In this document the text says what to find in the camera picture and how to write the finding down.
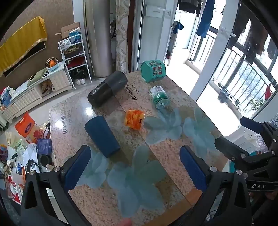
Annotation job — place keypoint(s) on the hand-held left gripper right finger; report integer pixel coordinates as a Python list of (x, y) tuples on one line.
[(193, 170)]

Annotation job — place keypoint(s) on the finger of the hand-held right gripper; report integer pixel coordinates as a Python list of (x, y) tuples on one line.
[(249, 123), (228, 146)]

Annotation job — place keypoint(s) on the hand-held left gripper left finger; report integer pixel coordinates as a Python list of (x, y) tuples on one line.
[(77, 168)]

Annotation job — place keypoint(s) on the dark blue cup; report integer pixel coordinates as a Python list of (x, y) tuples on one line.
[(102, 135)]

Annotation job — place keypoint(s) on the green potted plant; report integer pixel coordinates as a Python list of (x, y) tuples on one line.
[(256, 104)]

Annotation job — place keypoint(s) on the red hanging cloth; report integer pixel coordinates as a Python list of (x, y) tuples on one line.
[(268, 91)]

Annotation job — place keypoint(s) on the dark blue small box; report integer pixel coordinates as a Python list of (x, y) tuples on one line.
[(44, 146)]

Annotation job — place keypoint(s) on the black balcony railing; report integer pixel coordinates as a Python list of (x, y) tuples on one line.
[(236, 71)]

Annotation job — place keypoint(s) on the red and white box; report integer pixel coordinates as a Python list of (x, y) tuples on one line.
[(15, 189)]

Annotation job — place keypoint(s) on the orange paper bag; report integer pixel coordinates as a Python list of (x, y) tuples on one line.
[(26, 126)]

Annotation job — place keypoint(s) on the orange snack packet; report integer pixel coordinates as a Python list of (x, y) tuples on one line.
[(134, 119)]

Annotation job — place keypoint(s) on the clear green-tinted plastic bottle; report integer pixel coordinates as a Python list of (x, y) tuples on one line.
[(159, 96)]

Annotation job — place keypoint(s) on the black cylindrical container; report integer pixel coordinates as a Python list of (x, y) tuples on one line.
[(107, 89)]

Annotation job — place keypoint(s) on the pair of white shoes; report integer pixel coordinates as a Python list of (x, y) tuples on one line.
[(80, 81)]

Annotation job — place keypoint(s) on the white low cabinet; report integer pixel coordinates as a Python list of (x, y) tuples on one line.
[(32, 92)]

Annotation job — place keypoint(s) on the dark hanging jacket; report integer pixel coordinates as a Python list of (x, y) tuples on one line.
[(249, 32)]

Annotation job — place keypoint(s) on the white metal shelf rack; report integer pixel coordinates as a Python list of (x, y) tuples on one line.
[(73, 65)]

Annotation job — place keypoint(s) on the green cardboard box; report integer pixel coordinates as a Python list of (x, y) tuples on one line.
[(153, 70)]

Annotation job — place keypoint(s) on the bowl of oranges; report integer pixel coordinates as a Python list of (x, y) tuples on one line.
[(51, 64)]

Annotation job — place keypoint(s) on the blue hanging garment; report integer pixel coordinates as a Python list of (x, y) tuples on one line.
[(205, 17)]

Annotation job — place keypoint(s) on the yellow fringed cloth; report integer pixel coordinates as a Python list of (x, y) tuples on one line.
[(21, 47)]

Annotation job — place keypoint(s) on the silver standing air conditioner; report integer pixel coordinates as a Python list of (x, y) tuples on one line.
[(97, 37)]

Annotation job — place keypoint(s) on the open brown cardboard box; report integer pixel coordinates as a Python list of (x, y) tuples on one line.
[(69, 30)]

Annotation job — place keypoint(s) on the patterned beige curtain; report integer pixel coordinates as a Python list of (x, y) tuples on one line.
[(122, 34)]

